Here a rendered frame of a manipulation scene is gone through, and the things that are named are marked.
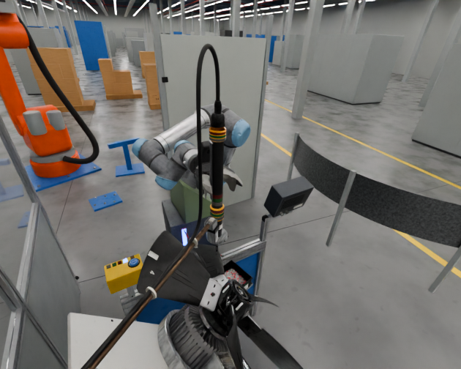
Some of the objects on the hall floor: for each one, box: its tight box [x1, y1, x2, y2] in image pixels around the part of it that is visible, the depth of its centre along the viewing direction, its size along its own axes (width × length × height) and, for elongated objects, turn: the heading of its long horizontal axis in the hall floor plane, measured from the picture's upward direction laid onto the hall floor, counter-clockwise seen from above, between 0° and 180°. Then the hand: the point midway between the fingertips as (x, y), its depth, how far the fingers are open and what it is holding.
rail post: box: [249, 249, 266, 317], centre depth 183 cm, size 4×4×78 cm
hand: (226, 186), depth 67 cm, fingers open, 8 cm apart
